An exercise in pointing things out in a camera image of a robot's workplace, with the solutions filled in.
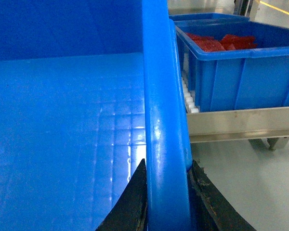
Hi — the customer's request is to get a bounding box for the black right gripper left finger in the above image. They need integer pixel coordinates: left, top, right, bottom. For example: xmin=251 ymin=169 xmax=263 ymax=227
xmin=97 ymin=159 xmax=148 ymax=231

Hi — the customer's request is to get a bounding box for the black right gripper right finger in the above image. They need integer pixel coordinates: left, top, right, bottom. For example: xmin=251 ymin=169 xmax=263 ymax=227
xmin=187 ymin=160 xmax=255 ymax=231

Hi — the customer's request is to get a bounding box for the large blue plastic crate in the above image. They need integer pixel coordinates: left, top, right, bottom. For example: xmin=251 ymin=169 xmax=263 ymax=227
xmin=0 ymin=0 xmax=192 ymax=231

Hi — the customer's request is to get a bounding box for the blue crate with red wrap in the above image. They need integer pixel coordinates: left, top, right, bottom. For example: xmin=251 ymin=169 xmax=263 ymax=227
xmin=175 ymin=20 xmax=289 ymax=112

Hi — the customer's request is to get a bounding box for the blue crate behind red one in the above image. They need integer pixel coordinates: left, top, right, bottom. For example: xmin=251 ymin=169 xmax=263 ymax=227
xmin=169 ymin=13 xmax=250 ymax=21

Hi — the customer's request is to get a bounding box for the steel roller shelf frame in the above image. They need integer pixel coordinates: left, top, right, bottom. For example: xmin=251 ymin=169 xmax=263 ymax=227
xmin=180 ymin=52 xmax=289 ymax=152

